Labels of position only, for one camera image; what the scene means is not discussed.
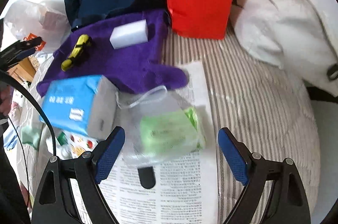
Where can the person's left hand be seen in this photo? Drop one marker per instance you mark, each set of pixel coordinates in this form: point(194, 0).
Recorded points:
point(6, 100)

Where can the wooden furniture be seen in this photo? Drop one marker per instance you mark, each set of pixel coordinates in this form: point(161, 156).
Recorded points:
point(24, 71)

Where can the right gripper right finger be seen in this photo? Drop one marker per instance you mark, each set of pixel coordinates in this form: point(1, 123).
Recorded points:
point(287, 201)

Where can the striped bed cover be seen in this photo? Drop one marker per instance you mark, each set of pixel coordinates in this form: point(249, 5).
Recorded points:
point(266, 108)

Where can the yellow black armband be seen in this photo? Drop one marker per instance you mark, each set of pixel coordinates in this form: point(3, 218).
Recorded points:
point(79, 53)

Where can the cream canvas bag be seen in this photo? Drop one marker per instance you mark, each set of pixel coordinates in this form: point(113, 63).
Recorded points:
point(289, 34)

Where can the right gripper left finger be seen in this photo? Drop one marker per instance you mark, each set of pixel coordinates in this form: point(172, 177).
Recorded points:
point(55, 202)

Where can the sheer white drawstring pouch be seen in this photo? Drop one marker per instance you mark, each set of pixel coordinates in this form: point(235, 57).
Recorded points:
point(132, 108)

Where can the white Miniso plastic bag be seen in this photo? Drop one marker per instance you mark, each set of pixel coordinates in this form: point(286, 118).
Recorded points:
point(47, 20)

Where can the newspaper sheet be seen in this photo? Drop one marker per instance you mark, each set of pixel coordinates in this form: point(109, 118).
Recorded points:
point(186, 189)

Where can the blue tissue pack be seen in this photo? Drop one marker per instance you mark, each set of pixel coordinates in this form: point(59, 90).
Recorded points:
point(84, 105)

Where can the green wet wipes pack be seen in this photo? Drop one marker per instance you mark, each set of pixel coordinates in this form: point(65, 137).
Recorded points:
point(173, 133)

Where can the purple towel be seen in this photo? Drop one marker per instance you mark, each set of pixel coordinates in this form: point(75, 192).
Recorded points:
point(134, 69)

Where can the fruit print sachet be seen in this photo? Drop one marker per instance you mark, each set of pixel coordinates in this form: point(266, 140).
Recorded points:
point(72, 145)

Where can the white sponge block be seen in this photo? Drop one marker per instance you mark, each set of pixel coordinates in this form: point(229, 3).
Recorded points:
point(129, 34)

